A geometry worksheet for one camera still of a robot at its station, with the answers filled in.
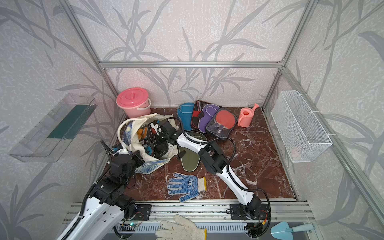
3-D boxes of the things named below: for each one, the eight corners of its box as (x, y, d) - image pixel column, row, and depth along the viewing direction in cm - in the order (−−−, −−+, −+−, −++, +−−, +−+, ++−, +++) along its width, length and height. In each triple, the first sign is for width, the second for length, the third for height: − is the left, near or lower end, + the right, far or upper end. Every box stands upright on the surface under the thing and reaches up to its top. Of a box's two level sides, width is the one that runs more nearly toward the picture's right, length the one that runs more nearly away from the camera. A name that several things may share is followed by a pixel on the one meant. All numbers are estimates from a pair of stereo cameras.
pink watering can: (234, 125, 111) (237, 116, 102) (243, 110, 121) (247, 100, 113) (246, 131, 108) (250, 121, 99) (255, 114, 118) (259, 104, 110)
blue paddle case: (175, 132, 107) (174, 128, 103) (178, 106, 124) (178, 101, 121) (193, 132, 107) (192, 128, 103) (194, 106, 124) (194, 101, 121)
